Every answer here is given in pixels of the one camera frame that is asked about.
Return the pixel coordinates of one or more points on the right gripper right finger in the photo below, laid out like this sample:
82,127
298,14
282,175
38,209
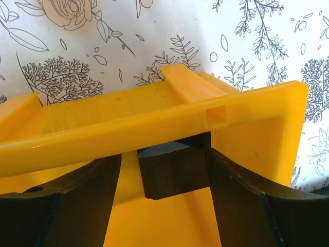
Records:
252,210

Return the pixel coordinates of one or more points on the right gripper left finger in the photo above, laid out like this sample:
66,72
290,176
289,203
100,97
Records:
71,210

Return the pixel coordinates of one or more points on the dark credit card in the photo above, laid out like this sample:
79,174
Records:
174,168

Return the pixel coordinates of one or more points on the yellow plastic bin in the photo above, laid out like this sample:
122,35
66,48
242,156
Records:
257,129

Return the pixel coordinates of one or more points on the floral table mat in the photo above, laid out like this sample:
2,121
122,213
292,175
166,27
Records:
67,50

